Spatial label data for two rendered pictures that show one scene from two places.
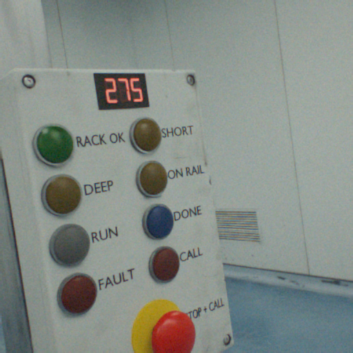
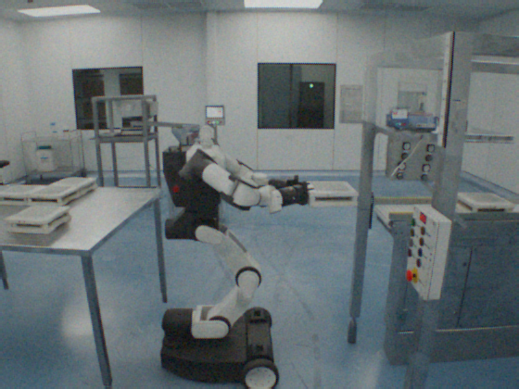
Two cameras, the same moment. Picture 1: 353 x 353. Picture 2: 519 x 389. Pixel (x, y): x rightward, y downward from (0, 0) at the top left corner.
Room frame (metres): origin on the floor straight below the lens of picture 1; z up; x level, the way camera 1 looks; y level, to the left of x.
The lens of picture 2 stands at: (0.68, -1.16, 1.58)
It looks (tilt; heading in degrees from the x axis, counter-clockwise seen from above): 15 degrees down; 129
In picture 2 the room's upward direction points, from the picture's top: straight up
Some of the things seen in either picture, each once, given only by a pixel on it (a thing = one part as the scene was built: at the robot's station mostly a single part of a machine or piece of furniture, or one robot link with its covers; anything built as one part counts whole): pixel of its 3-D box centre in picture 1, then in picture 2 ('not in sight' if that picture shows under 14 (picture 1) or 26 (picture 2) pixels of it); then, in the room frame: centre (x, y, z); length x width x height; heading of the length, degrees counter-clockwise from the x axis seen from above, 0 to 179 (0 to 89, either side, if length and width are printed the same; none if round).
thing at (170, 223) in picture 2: not in sight; (192, 223); (-0.83, 0.14, 0.88); 0.28 x 0.13 x 0.18; 41
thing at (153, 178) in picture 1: (153, 178); not in sight; (0.37, 0.02, 1.12); 0.03 x 0.01 x 0.03; 129
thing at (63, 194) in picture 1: (63, 194); not in sight; (0.32, 0.08, 1.12); 0.03 x 0.01 x 0.03; 129
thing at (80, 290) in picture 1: (78, 294); not in sight; (0.32, 0.08, 1.05); 0.03 x 0.01 x 0.03; 129
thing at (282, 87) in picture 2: not in sight; (297, 95); (-3.29, 4.77, 1.43); 1.38 x 0.01 x 1.16; 40
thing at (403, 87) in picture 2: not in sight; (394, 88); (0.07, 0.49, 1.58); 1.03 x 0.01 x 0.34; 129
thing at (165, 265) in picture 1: (165, 264); not in sight; (0.37, 0.02, 1.05); 0.03 x 0.01 x 0.03; 129
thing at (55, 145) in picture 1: (55, 144); not in sight; (0.32, 0.08, 1.16); 0.03 x 0.01 x 0.03; 129
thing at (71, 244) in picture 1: (71, 245); not in sight; (0.32, 0.08, 1.09); 0.03 x 0.01 x 0.03; 129
